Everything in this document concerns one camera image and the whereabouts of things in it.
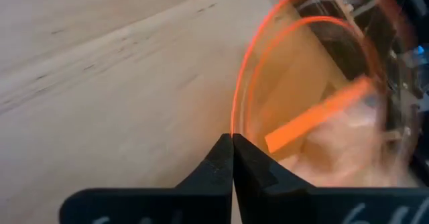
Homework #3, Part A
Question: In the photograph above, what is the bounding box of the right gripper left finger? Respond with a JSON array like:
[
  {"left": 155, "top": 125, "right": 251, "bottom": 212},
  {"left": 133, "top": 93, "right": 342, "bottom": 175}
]
[{"left": 59, "top": 133, "right": 235, "bottom": 224}]

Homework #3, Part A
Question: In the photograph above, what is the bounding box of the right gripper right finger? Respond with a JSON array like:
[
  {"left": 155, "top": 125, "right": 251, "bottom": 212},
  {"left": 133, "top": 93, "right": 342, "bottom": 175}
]
[{"left": 233, "top": 133, "right": 429, "bottom": 224}]

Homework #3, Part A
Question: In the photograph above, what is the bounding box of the translucent orange plastic plate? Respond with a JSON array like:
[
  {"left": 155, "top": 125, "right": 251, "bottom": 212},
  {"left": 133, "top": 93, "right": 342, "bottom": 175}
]
[{"left": 230, "top": 0, "right": 420, "bottom": 188}]

